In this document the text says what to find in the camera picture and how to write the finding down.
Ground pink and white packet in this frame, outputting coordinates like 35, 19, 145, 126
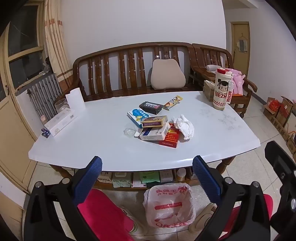
132, 173, 147, 188

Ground beige wooden window partition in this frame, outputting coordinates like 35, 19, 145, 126
0, 0, 49, 193

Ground white top wooden table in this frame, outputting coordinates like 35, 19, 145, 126
28, 91, 260, 189

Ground long white box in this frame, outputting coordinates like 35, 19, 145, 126
44, 108, 78, 137

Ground beige cushion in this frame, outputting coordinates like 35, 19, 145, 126
150, 59, 187, 90

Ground snack wrapper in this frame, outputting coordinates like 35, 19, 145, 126
162, 95, 184, 111

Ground white and blue box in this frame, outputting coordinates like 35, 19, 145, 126
134, 123, 171, 141

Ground green wipes pack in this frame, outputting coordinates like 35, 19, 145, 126
141, 171, 161, 183

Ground beige curtain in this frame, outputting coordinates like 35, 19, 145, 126
43, 0, 74, 84

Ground brown tissue box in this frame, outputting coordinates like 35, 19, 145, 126
203, 80, 216, 102

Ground grey radiator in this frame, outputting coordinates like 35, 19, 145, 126
27, 72, 63, 121

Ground white plastic trash bag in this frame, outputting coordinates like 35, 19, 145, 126
143, 183, 196, 229

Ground clear plastic wrapper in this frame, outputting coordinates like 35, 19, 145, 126
124, 127, 137, 138

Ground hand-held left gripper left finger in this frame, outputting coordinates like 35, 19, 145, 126
23, 156, 103, 241

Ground red cigarette box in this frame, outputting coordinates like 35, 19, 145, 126
159, 123, 181, 149

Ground white carton box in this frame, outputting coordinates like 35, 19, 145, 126
160, 170, 174, 183

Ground baby wipes pack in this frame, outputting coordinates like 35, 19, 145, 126
112, 173, 133, 188

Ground person's left slipper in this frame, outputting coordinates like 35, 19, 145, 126
119, 205, 148, 235

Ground white cartoon tumbler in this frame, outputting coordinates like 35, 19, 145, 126
213, 68, 234, 111

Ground cardboard box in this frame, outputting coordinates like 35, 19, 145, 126
283, 113, 296, 142
263, 97, 281, 120
285, 137, 296, 155
276, 96, 295, 121

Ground wooden armchair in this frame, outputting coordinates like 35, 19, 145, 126
191, 43, 258, 118

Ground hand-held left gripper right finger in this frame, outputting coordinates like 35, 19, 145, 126
192, 156, 271, 241

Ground white paper roll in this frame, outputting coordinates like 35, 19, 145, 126
65, 88, 86, 114

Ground wooden slatted bench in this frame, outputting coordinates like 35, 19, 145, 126
72, 42, 197, 102

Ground crumpled white tissue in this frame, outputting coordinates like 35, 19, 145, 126
171, 114, 195, 140

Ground grey hanging cloth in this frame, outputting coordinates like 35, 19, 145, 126
237, 35, 249, 52

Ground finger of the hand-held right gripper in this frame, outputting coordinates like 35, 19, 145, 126
270, 171, 296, 233

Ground clear glass cup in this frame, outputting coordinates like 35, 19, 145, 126
54, 98, 70, 115

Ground pink bag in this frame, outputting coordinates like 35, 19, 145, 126
229, 68, 245, 96

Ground person's right leg pink pants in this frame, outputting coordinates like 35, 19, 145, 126
222, 194, 274, 241

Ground gold box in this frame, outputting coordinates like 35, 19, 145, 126
141, 115, 168, 128

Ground black box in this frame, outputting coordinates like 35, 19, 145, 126
139, 101, 163, 115

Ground person's right slipper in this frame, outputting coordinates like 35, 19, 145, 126
188, 202, 218, 233

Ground yellow door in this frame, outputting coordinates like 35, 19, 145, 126
230, 21, 250, 70

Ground person's slipper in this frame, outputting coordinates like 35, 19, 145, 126
188, 202, 218, 233
119, 205, 148, 235

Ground red plastic bag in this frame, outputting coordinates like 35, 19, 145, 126
268, 100, 281, 113

